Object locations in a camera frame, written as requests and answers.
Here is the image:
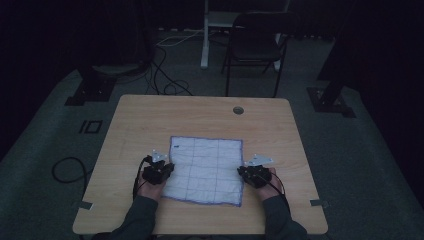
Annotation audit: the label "person's left hand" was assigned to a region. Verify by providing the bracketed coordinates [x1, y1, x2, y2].
[136, 172, 165, 202]

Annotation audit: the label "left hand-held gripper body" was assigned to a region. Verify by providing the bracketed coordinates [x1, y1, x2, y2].
[142, 149, 169, 186]

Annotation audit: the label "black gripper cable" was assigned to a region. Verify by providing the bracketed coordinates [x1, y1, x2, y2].
[132, 155, 150, 201]
[262, 171, 292, 216]

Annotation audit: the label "black folding chair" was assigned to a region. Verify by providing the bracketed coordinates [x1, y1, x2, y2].
[221, 11, 300, 98]

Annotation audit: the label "black floor cables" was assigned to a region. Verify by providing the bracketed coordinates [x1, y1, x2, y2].
[144, 44, 195, 97]

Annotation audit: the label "white floor cable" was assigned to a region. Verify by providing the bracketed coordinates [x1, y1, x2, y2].
[155, 29, 205, 48]

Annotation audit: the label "black looped floor cable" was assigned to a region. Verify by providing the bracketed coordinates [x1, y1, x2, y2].
[51, 156, 90, 195]

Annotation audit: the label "black stand with square base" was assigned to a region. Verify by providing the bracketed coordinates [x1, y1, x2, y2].
[306, 0, 424, 119]
[64, 63, 118, 107]

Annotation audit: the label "person's right hand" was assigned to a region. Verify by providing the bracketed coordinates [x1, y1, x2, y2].
[257, 167, 285, 202]

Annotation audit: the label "white cloth with purple grid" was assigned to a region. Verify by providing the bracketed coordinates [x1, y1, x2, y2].
[161, 135, 245, 208]

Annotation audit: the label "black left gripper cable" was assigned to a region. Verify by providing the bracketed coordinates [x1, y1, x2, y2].
[132, 155, 150, 201]

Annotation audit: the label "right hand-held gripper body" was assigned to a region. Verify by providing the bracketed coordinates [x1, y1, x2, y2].
[244, 153, 275, 190]

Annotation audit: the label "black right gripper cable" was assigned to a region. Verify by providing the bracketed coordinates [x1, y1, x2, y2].
[262, 171, 292, 216]

